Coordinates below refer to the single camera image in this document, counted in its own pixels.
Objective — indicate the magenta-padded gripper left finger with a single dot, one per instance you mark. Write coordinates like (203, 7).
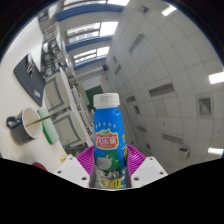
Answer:
(71, 168)

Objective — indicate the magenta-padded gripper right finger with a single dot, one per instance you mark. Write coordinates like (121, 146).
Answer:
(148, 170)

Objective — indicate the blue drink bottle white cap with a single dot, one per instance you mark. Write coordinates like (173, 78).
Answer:
(110, 133)

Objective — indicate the flat round red coaster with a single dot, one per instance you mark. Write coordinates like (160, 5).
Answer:
(40, 165)

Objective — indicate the white classroom chairs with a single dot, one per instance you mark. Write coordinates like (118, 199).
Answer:
(68, 128)

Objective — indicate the thin wooden stick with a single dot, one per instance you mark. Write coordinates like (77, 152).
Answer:
(38, 121)

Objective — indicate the dark blue mug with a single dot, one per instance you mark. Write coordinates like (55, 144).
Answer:
(20, 133)

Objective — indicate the black flat pad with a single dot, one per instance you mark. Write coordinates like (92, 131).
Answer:
(30, 83)

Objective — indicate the blue curtain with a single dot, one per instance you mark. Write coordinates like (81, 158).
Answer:
(90, 10)
(88, 42)
(90, 62)

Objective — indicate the ceiling lights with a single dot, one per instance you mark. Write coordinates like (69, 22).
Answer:
(216, 77)

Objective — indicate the black wall speaker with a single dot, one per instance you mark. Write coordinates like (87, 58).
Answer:
(105, 67)

